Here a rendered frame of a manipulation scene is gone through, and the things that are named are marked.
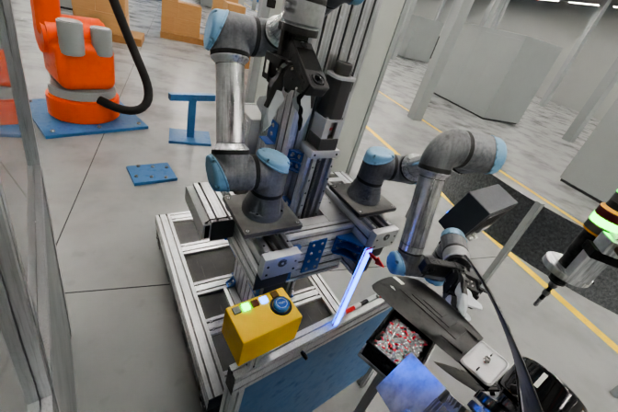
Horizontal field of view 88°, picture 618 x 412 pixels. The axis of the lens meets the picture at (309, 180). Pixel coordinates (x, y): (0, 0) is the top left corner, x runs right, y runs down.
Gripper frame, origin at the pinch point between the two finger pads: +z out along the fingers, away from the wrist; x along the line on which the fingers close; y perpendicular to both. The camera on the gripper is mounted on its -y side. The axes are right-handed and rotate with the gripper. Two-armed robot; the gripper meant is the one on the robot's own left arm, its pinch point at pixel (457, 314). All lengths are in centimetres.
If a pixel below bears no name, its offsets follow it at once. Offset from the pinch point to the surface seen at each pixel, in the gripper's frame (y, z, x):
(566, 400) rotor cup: 12.5, 18.3, -9.0
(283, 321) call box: -36.3, 13.6, 14.5
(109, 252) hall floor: -155, -60, 135
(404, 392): -3.5, 11.9, 18.6
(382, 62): -52, -215, -18
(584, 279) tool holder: 1.0, 15.1, -29.5
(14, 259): -72, 43, -9
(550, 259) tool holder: -2.1, 11.5, -28.4
